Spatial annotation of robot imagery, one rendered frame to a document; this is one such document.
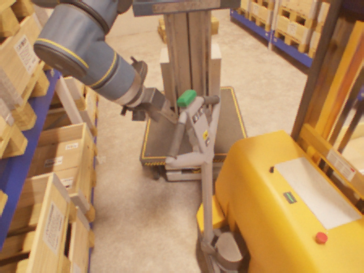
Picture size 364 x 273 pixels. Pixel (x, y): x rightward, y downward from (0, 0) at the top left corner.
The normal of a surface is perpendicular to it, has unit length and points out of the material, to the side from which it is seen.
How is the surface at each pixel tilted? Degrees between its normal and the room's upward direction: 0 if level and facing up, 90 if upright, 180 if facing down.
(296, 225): 14
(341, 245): 0
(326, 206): 0
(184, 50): 90
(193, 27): 90
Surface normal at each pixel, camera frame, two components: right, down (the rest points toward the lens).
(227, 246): -0.08, -0.75
